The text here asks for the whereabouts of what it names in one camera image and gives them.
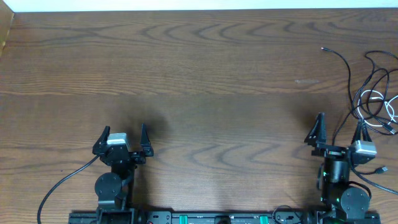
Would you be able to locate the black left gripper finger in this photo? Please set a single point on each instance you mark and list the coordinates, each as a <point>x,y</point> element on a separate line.
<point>101,145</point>
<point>145,142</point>

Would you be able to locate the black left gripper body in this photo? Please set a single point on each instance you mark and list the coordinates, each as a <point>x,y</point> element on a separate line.
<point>138,158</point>

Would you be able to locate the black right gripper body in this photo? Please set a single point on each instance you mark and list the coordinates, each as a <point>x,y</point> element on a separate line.
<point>328,151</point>

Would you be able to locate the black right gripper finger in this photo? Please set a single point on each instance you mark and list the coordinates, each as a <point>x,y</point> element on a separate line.
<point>361,132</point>
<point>317,135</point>

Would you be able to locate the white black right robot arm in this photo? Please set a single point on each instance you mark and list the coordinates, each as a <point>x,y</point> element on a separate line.
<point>345,201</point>

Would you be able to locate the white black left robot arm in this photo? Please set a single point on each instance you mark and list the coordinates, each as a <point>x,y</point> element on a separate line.
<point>114,188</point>

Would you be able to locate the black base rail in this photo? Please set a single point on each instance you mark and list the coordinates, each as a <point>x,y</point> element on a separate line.
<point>227,217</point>

